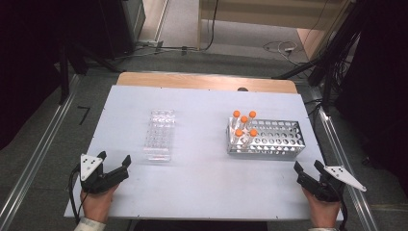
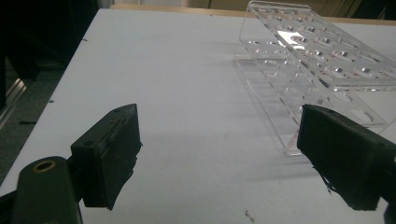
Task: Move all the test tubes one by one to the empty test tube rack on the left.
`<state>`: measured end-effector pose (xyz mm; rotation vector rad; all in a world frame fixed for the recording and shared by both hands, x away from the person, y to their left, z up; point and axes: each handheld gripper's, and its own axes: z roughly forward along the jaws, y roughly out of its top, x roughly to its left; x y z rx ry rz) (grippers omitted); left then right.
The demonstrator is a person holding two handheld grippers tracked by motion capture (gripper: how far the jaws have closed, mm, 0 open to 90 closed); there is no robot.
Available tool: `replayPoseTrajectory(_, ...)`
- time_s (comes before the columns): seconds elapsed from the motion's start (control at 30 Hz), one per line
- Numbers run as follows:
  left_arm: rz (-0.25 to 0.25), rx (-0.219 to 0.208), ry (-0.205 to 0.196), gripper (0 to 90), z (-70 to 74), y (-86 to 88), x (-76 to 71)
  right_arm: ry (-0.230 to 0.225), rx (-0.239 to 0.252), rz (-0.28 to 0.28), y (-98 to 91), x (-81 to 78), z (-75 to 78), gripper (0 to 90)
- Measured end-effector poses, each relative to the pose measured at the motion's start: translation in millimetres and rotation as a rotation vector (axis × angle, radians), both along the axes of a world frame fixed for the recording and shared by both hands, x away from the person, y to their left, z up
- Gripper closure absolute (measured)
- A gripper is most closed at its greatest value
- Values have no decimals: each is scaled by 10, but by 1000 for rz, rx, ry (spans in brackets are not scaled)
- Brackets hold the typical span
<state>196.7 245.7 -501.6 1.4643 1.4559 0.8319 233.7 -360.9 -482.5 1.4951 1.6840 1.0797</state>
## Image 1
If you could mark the dark curtain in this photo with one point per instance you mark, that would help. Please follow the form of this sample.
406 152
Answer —
25 64
378 80

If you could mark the light wooden cabinet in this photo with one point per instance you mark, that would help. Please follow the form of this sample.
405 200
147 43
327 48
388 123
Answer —
256 12

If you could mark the black cabinet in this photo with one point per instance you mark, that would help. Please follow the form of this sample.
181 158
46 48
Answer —
133 19

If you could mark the white board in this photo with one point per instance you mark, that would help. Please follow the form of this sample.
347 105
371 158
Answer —
198 179

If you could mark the person's left hand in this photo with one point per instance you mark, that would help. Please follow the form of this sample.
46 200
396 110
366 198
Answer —
96 205

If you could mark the aluminium rail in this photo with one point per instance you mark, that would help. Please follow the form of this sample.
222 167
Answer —
335 144
38 150

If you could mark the clear plastic tube rack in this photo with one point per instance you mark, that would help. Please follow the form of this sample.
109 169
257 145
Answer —
159 134

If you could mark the black metal stand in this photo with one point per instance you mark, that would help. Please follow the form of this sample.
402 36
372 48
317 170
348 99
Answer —
327 86
64 80

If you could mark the perforated metal tube rack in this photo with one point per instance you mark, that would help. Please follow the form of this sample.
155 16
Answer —
275 141

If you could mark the person's right hand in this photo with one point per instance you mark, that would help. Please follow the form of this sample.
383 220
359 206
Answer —
324 213

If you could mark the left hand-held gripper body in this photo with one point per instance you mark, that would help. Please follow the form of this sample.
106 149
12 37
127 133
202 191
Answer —
89 165

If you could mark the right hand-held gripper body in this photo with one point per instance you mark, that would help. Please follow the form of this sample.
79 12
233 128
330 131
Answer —
343 174

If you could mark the wooden table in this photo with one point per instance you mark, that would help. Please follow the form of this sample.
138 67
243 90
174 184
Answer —
192 82

